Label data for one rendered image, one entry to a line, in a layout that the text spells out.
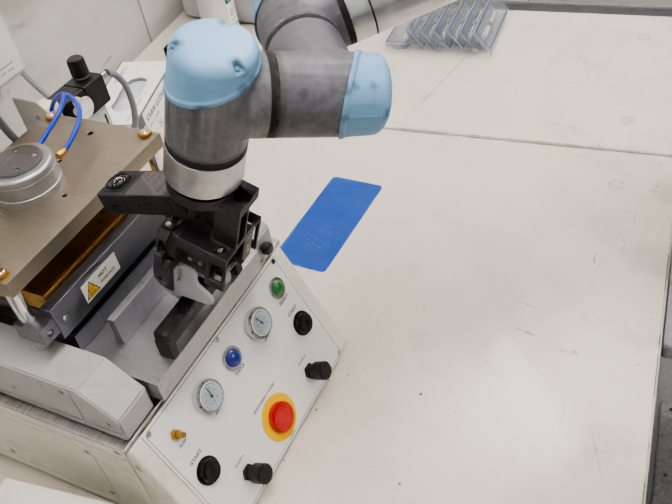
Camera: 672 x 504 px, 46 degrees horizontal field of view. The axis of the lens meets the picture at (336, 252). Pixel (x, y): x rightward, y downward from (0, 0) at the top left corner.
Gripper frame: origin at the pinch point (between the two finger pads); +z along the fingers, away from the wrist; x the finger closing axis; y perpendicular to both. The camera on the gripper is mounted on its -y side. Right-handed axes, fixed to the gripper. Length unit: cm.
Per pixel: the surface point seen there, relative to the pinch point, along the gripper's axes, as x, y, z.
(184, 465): -13.6, 9.7, 11.4
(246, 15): 93, -41, 34
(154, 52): 78, -55, 42
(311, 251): 32.9, 4.9, 25.1
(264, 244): 13.6, 4.1, 3.6
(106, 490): -17.0, 1.1, 22.4
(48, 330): -12.6, -8.0, -0.8
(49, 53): 53, -63, 31
